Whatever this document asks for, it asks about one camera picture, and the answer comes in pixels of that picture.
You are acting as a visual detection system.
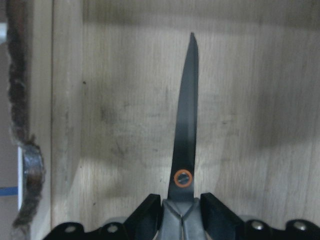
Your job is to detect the wooden drawer with white handle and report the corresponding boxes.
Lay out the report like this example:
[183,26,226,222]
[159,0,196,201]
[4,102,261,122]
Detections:
[0,0,320,240]

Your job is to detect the grey orange scissors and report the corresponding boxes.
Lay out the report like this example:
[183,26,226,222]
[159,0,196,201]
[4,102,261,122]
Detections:
[156,33,207,240]

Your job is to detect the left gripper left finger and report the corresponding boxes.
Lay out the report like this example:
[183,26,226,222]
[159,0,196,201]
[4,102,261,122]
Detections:
[44,194,161,240]

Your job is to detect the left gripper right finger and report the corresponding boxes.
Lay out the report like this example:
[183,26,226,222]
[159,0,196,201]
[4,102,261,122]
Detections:
[200,193,320,240]

